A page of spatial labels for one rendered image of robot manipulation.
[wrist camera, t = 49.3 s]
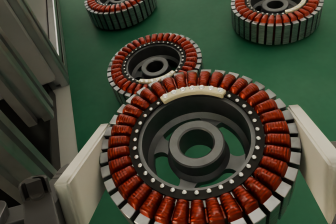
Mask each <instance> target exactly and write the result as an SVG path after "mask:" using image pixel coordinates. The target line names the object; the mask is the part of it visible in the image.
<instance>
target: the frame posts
mask: <svg viewBox="0 0 336 224"><path fill-rule="evenodd" d="M0 95H1V97H2V98H3V99H4V100H5V101H6V102H7V103H8V105H9V106H10V107H11V108H12V109H13V110H14V111H15V112H16V114H17V115H18V116H19V117H20V118H21V119H22V120H23V122H24V123H25V124H26V125H27V126H28V127H32V126H35V125H37V124H38V119H41V118H42V119H43V120H44V122H46V121H48V120H51V119H53V118H54V111H53V110H52V108H51V107H53V106H54V105H53V100H52V99H51V98H50V96H49V95H48V93H47V92H46V91H45V89H44V88H43V86H42V85H41V83H40V82H39V81H38V79H37V78H36V76H35V75H34V74H33V72H32V71H31V69H30V68H29V67H28V65H27V64H26V62H25V61H24V59H23V58H22V57H21V55H20V54H19V52H18V51H17V50H16V48H15V47H14V45H13V44H12V43H11V41H10V40H9V38H8V37H7V36H6V34H5V33H4V31H3V30H2V28H1V27H0ZM57 172H58V171H57V170H56V169H55V168H54V167H53V166H52V165H51V164H50V163H49V162H48V160H47V159H46V158H45V157H44V156H43V155H42V154H41V153H40V152H39V151H38V150H37V149H36V148H35V146H34V145H33V144H32V143H31V142H30V141H29V140H28V139H27V138H26V137H25V136H24V135H23V134H22V132H21V131H20V130H19V129H18V128H17V127H16V126H15V125H14V124H13V123H12V122H11V121H10V120H9V119H8V117H7V116H6V115H5V114H4V113H3V112H2V111H1V110H0V189H1V190H3V191H4V192H5V193H7V194H8V195H9V196H11V197H12V198H13V199H15V200H16V201H17V202H19V203H20V204H21V205H22V204H23V201H22V198H21V195H20V192H19V189H18V186H19V184H20V183H21V182H22V181H23V180H25V179H27V178H29V177H31V176H35V175H46V176H47V179H48V182H49V181H50V180H51V179H52V178H53V177H54V175H56V173H57Z"/></svg>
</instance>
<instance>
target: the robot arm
mask: <svg viewBox="0 0 336 224"><path fill-rule="evenodd" d="M287 110H289V111H290V112H291V114H292V116H293V118H294V120H293V123H295V124H296V127H297V130H298V137H300V141H301V151H300V153H301V160H300V166H299V170H300V172H301V174H302V176H303V177H304V179H305V181H306V183H307V185H308V187H309V189H310V191H311V193H312V194H313V196H314V198H315V200H316V202H317V204H318V206H319V208H320V210H321V211H322V213H323V215H324V217H325V219H326V221H327V223H328V224H336V141H329V140H328V139H327V138H326V136H325V135H324V134H323V133H322V132H321V130H320V129H319V128H318V127H317V126H316V125H315V123H314V122H313V121H312V120H311V119H310V117H309V116H308V115H307V114H306V113H305V112H304V110H303V109H302V108H301V107H300V106H299V105H298V104H296V105H289V106H288V107H287ZM107 127H111V125H109V124H108V123H105V124H101V125H100V126H99V127H98V129H97V130H96V131H95V132H94V134H93V135H92V136H91V138H90V139H89V140H88V141H87V143H86V144H85V145H84V146H83V148H82V149H81V150H80V152H79V153H78V154H77V155H76V157H75V158H74V159H73V161H72V162H71V163H67V164H66V165H64V166H63V167H61V168H60V169H59V170H58V172H57V173H56V174H55V175H54V176H53V178H52V179H51V180H50V181H48V177H47V176H46V175H43V174H38V175H34V176H31V177H28V178H26V179H25V180H23V181H22V182H21V183H20V184H19V185H18V190H19V193H20V196H21V199H22V202H23V204H21V205H18V206H14V207H10V208H8V206H7V203H6V202H5V201H3V200H0V224H89V222H90V220H91V218H92V216H93V214H94V212H95V210H96V208H97V206H98V204H99V202H100V200H101V198H102V196H103V194H104V191H105V189H106V187H105V185H104V182H105V181H104V180H103V178H102V174H101V167H102V166H101V164H100V154H101V153H103V151H102V150H101V148H102V143H103V140H106V138H105V137H104V134H105V131H106V129H107Z"/></svg>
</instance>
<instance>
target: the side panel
mask: <svg viewBox="0 0 336 224"><path fill-rule="evenodd" d="M7 2H8V3H9V5H10V6H11V8H12V9H13V11H14V13H15V14H16V16H17V17H18V19H19V20H20V22H21V24H22V25H23V27H24V28H25V30H26V31H27V33H28V34H29V36H30V38H31V39H32V41H33V42H34V44H35V45H36V47H37V48H38V50H39V52H40V53H41V55H42V56H43V58H44V59H45V61H46V62H47V64H48V66H49V67H50V69H51V70H52V72H53V73H54V75H55V81H52V82H49V83H46V84H48V85H49V86H50V88H51V89H52V90H56V86H57V85H61V87H64V86H67V85H69V84H70V83H69V78H68V76H69V75H68V67H67V59H66V51H65V43H64V35H63V27H62V19H61V11H60V3H59V0H7ZM46 84H44V85H46Z"/></svg>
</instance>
